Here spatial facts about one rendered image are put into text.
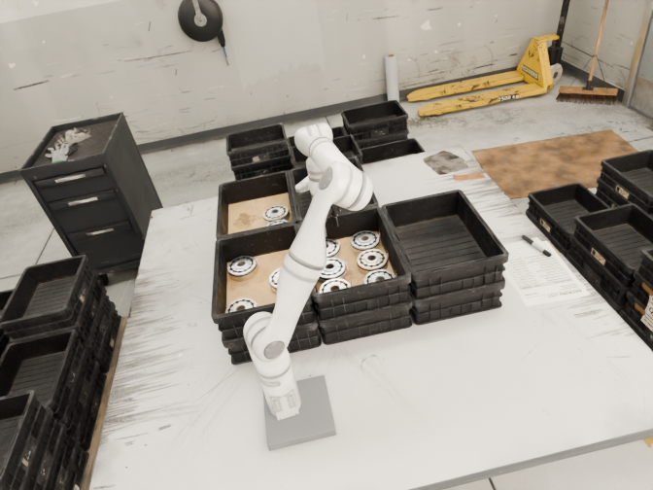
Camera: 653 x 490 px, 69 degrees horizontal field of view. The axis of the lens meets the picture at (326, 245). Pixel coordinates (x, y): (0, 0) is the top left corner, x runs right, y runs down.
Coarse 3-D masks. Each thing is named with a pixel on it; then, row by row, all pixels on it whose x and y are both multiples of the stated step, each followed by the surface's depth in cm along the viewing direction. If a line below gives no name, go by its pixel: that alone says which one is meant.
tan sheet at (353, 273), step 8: (376, 232) 174; (336, 240) 173; (344, 240) 173; (344, 248) 169; (344, 256) 166; (352, 256) 165; (352, 264) 162; (352, 272) 158; (360, 272) 158; (392, 272) 156; (352, 280) 155; (360, 280) 155
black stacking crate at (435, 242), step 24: (408, 216) 173; (432, 216) 175; (456, 216) 175; (408, 240) 168; (432, 240) 166; (456, 240) 164; (480, 240) 158; (432, 264) 156; (432, 288) 144; (456, 288) 145
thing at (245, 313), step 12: (276, 228) 167; (216, 240) 167; (216, 252) 161; (216, 264) 156; (216, 276) 153; (216, 288) 147; (216, 300) 142; (312, 300) 140; (216, 312) 139; (240, 312) 137; (252, 312) 137
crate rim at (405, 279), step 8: (368, 208) 169; (376, 208) 168; (328, 216) 169; (384, 216) 164; (384, 224) 160; (392, 232) 156; (392, 240) 153; (400, 256) 146; (408, 272) 140; (384, 280) 139; (392, 280) 138; (400, 280) 138; (408, 280) 139; (344, 288) 138; (352, 288) 138; (360, 288) 138; (368, 288) 138; (376, 288) 139; (384, 288) 139; (312, 296) 138; (320, 296) 137; (328, 296) 138; (336, 296) 138; (344, 296) 139
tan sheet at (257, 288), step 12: (276, 252) 173; (264, 264) 168; (276, 264) 167; (228, 276) 166; (264, 276) 163; (228, 288) 161; (240, 288) 160; (252, 288) 159; (264, 288) 159; (228, 300) 156; (264, 300) 154
